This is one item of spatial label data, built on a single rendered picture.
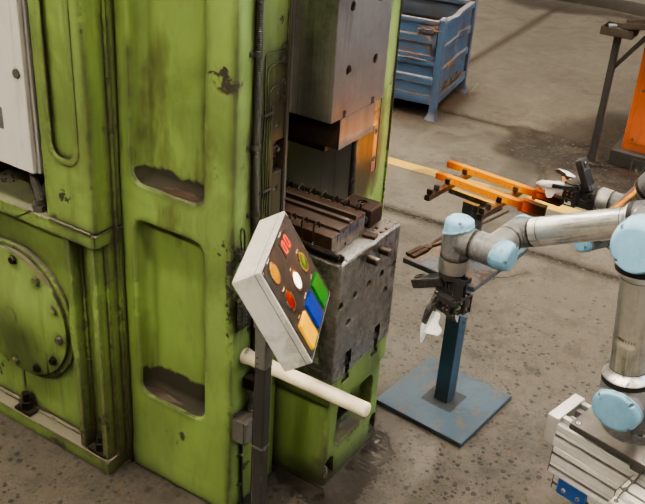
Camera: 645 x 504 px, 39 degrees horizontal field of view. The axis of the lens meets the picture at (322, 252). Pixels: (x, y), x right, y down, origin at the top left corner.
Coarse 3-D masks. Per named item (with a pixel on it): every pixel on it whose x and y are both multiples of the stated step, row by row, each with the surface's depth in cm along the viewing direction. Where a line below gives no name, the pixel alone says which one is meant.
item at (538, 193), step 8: (456, 168) 343; (464, 168) 340; (472, 168) 340; (480, 176) 337; (488, 176) 335; (496, 176) 335; (504, 184) 332; (512, 184) 330; (520, 184) 330; (520, 192) 329; (528, 192) 327; (536, 192) 325; (544, 192) 324; (544, 200) 324; (552, 200) 323; (560, 200) 320
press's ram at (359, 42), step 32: (320, 0) 246; (352, 0) 249; (384, 0) 264; (320, 32) 250; (352, 32) 254; (384, 32) 270; (320, 64) 254; (352, 64) 260; (384, 64) 276; (320, 96) 258; (352, 96) 266
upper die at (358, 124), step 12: (372, 108) 278; (300, 120) 272; (312, 120) 269; (348, 120) 268; (360, 120) 274; (372, 120) 281; (288, 132) 276; (300, 132) 274; (312, 132) 271; (324, 132) 269; (336, 132) 266; (348, 132) 270; (360, 132) 277; (324, 144) 270; (336, 144) 268; (348, 144) 273
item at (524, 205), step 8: (440, 176) 334; (448, 176) 332; (456, 176) 333; (456, 184) 331; (464, 184) 328; (472, 184) 328; (480, 192) 325; (488, 192) 323; (496, 192) 323; (504, 200) 320; (512, 200) 318; (520, 200) 317; (528, 200) 316; (520, 208) 316; (528, 208) 316; (536, 208) 314; (544, 208) 312; (536, 216) 315
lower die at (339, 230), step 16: (288, 192) 304; (304, 192) 307; (288, 208) 296; (304, 208) 297; (336, 208) 296; (352, 208) 299; (304, 224) 289; (336, 224) 289; (352, 224) 292; (304, 240) 289; (320, 240) 285; (336, 240) 286; (352, 240) 295
